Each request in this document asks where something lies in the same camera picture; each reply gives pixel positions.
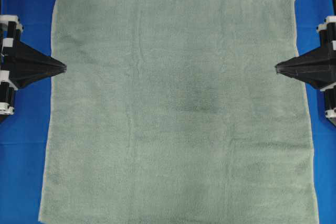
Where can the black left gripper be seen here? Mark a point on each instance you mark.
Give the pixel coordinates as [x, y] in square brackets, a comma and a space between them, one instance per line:
[20, 75]

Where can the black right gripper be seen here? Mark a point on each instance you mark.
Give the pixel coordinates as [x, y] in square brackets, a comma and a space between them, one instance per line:
[320, 80]

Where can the pale green bath towel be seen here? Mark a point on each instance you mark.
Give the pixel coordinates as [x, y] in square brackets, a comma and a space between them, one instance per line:
[171, 111]

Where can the blue table cloth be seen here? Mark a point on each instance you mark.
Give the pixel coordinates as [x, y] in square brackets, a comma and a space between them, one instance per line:
[24, 134]

